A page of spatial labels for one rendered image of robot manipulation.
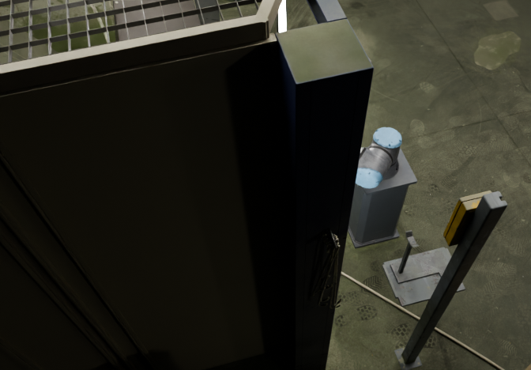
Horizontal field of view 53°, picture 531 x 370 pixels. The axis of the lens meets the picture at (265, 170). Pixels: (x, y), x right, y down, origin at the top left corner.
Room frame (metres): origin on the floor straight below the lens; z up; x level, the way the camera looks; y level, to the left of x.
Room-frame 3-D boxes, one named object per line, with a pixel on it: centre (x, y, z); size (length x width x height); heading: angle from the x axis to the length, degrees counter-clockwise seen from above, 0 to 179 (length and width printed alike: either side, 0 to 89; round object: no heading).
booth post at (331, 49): (0.94, -0.15, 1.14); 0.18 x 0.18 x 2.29; 11
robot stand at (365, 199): (1.79, -0.66, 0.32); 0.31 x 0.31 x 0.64; 11
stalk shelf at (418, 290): (1.04, -0.70, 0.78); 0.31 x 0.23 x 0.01; 101
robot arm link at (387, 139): (1.78, -0.65, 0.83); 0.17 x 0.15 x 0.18; 145
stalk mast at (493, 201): (0.90, -0.73, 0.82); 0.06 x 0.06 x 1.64; 11
